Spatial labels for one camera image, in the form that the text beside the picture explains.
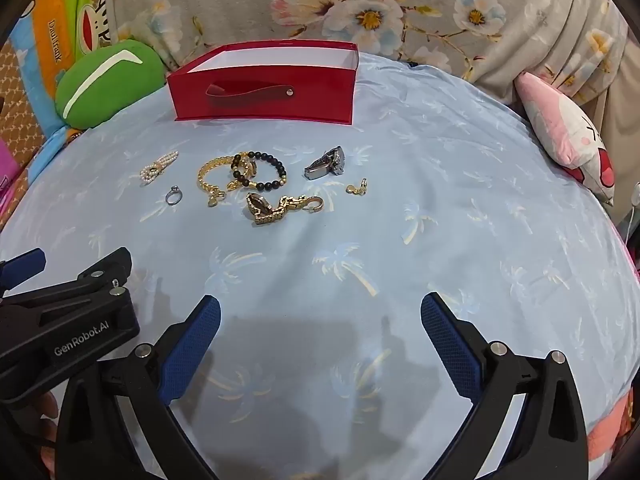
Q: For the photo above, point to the pearl brooch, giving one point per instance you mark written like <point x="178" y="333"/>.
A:
<point x="159" y="166"/>

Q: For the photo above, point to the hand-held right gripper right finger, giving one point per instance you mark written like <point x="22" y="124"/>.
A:
<point x="450" y="347"/>

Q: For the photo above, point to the person's left hand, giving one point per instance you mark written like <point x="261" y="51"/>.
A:
<point x="45" y="407"/>

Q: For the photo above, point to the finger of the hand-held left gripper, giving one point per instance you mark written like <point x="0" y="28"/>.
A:
<point x="107" y="267"/>
<point x="25" y="265"/>

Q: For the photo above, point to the green cushion with white stripe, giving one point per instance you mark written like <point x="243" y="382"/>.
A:
<point x="125" y="102"/>

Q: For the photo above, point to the salmon cloth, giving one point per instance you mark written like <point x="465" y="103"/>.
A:
<point x="607" y="430"/>

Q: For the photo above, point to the pink cloth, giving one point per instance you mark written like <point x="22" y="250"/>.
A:
<point x="6" y="165"/>

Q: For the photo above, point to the pink and white plush pillow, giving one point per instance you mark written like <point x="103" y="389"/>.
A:
<point x="560" y="125"/>

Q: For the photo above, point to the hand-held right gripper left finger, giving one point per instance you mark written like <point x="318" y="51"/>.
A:
<point x="192" y="347"/>

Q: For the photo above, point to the brown patterned mat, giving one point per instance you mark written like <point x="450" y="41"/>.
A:
<point x="20" y="110"/>

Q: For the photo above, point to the light blue palm-print sheet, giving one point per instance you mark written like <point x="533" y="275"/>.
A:
<point x="350" y="250"/>

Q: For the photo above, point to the grey floral blanket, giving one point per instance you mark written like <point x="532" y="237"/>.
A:
<point x="450" y="35"/>

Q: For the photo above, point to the gold hoop clasp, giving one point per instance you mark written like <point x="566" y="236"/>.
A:
<point x="310" y="201"/>

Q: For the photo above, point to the colourful cartoon printed blanket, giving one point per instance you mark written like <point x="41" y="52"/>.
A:
<point x="45" y="45"/>

